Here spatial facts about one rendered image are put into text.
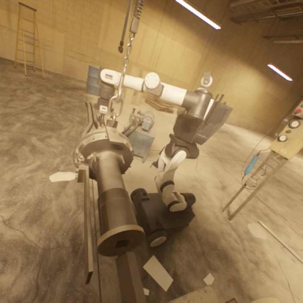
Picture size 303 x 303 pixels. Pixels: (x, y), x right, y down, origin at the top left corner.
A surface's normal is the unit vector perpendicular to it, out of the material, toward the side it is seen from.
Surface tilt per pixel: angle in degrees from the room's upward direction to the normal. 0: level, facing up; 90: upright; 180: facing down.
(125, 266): 54
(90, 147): 75
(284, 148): 90
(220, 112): 90
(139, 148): 90
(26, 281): 0
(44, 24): 90
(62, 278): 0
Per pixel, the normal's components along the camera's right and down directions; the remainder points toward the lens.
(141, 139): -0.08, 0.48
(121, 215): 0.23, -0.82
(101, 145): 0.26, 0.24
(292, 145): -0.89, -0.09
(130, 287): -0.53, -0.55
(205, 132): -0.33, 0.37
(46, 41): 0.33, 0.57
